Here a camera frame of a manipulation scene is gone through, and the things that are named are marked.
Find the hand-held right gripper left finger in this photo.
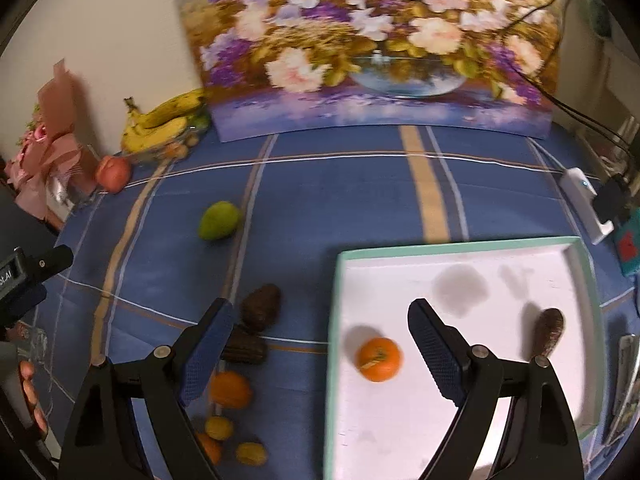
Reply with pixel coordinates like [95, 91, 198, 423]
[59, 297, 236, 480]

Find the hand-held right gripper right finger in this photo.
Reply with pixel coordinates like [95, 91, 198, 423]
[407, 298, 586, 480]

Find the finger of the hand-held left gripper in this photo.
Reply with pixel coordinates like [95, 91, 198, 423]
[31, 245, 75, 281]

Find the rough brown fruit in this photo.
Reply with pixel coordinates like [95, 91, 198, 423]
[531, 308, 566, 359]
[221, 327, 268, 365]

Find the orange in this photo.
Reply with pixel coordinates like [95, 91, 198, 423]
[209, 371, 253, 409]
[196, 432, 223, 466]
[356, 337, 403, 382]

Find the smooth brown avocado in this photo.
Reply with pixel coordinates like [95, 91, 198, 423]
[241, 283, 282, 332]

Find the small yellow fruit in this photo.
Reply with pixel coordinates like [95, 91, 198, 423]
[236, 441, 268, 465]
[205, 416, 235, 441]

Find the white tray with teal rim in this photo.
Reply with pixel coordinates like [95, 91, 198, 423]
[324, 236, 605, 480]

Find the green mango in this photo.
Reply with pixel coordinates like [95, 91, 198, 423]
[199, 201, 244, 241]

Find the person's left hand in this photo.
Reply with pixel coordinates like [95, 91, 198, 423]
[19, 361, 49, 437]

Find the pink flower bouquet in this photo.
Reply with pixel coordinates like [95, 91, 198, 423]
[7, 59, 99, 222]

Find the red peach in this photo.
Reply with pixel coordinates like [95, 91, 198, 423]
[96, 156, 132, 194]

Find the glass fruit bowl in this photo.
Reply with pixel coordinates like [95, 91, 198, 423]
[127, 122, 212, 165]

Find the banana bunch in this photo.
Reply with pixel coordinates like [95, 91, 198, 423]
[121, 88, 207, 156]

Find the blue plaid tablecloth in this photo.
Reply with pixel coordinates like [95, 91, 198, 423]
[27, 125, 640, 480]

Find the smartphone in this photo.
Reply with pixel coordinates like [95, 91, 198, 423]
[602, 335, 640, 445]

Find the white power strip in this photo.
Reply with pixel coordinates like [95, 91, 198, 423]
[559, 167, 615, 245]

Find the teal box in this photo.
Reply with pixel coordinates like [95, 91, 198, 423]
[615, 210, 640, 277]

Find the black power adapter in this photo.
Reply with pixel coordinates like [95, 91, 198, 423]
[592, 174, 637, 224]

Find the white chair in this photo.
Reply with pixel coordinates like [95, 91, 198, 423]
[597, 35, 640, 171]

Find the floral painting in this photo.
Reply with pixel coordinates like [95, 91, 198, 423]
[169, 0, 561, 143]

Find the black cable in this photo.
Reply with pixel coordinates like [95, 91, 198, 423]
[510, 72, 636, 181]
[500, 0, 640, 176]

